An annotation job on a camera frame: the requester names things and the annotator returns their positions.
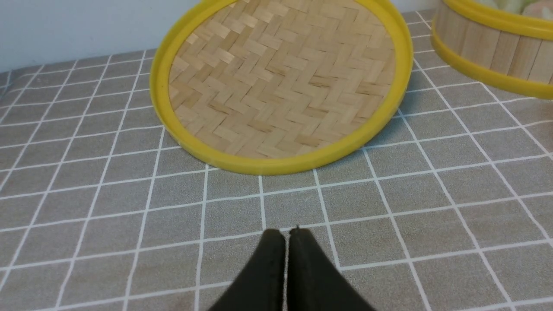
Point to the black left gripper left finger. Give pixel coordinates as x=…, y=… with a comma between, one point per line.
x=260, y=284

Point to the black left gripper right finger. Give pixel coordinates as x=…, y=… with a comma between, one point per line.
x=314, y=284

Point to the grey checked tablecloth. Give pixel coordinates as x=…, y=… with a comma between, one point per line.
x=449, y=208

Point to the yellow-rimmed bamboo steamer lid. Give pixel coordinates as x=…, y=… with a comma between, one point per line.
x=275, y=87

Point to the yellow-rimmed bamboo steamer basket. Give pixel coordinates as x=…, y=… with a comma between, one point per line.
x=503, y=49

